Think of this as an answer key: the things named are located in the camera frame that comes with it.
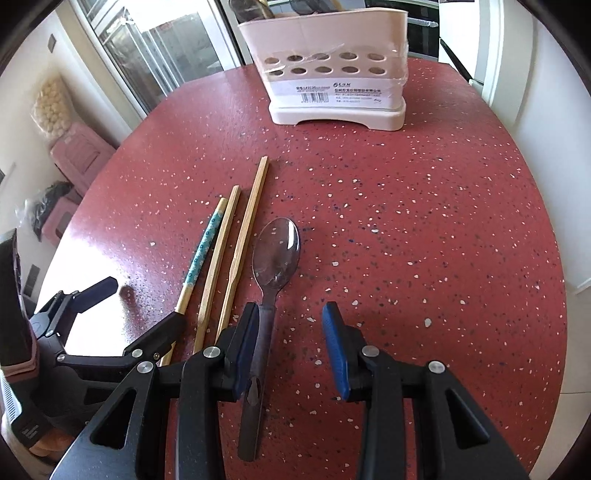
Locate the single pink stool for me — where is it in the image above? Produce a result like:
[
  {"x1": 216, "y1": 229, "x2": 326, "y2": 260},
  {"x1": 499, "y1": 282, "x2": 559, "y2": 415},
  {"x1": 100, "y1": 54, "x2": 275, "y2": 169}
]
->
[{"x1": 41, "y1": 198, "x2": 79, "y2": 245}]

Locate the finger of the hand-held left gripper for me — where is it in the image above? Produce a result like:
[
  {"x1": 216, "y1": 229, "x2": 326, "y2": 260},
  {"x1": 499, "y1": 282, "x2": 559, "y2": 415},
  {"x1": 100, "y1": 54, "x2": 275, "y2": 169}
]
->
[
  {"x1": 58, "y1": 311, "x2": 189, "y2": 384},
  {"x1": 30, "y1": 276, "x2": 120, "y2": 342}
]

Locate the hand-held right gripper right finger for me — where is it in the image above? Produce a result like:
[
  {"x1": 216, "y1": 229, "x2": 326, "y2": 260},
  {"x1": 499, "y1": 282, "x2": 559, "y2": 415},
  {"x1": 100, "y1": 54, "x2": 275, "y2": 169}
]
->
[{"x1": 322, "y1": 302, "x2": 532, "y2": 480}]

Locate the white refrigerator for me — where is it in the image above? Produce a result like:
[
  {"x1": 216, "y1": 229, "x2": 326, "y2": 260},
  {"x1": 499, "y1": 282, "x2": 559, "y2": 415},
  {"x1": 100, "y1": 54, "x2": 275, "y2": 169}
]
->
[{"x1": 438, "y1": 0, "x2": 485, "y2": 79}]

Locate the black built-in oven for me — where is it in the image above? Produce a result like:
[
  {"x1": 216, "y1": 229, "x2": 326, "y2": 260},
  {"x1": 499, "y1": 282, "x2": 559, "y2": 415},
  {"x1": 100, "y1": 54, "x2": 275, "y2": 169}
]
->
[{"x1": 406, "y1": 0, "x2": 439, "y2": 58}]

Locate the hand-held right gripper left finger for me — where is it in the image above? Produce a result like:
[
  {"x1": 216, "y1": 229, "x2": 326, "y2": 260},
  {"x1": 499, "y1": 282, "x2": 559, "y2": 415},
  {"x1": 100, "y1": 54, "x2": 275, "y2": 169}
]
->
[{"x1": 51, "y1": 302, "x2": 262, "y2": 480}]

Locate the blue patterned bamboo chopstick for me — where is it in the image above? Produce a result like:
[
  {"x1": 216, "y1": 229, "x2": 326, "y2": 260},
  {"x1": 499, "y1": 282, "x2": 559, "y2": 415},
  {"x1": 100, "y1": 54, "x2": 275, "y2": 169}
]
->
[{"x1": 159, "y1": 198, "x2": 229, "y2": 367}]

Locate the bag of yellow balls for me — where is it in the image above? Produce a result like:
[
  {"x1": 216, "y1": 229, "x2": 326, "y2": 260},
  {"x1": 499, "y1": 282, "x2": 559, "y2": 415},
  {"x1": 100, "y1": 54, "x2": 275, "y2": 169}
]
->
[{"x1": 30, "y1": 76, "x2": 75, "y2": 144}]

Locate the sliding glass door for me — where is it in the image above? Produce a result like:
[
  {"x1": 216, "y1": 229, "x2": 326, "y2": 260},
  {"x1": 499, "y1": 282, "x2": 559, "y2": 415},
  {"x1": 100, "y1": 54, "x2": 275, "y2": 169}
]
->
[{"x1": 60, "y1": 0, "x2": 250, "y2": 116}]

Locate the black plastic bag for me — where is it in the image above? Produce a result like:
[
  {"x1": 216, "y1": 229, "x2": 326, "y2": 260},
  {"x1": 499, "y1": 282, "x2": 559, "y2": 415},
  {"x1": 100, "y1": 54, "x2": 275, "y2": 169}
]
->
[{"x1": 25, "y1": 182, "x2": 75, "y2": 232}]

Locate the stack of pink stools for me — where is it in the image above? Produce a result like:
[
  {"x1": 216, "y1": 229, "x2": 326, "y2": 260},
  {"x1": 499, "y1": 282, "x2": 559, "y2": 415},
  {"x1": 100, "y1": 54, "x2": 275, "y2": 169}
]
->
[{"x1": 48, "y1": 122, "x2": 116, "y2": 195}]

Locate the pink plastic utensil holder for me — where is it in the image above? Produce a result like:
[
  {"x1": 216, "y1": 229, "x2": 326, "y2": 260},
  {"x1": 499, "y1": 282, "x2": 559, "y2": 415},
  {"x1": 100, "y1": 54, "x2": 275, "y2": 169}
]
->
[{"x1": 238, "y1": 0, "x2": 411, "y2": 132}]

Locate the dark translucent plastic spoon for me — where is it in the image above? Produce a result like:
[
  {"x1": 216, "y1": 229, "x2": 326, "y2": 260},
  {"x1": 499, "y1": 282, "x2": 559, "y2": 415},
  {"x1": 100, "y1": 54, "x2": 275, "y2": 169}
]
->
[
  {"x1": 229, "y1": 0, "x2": 259, "y2": 19},
  {"x1": 237, "y1": 218, "x2": 302, "y2": 462}
]

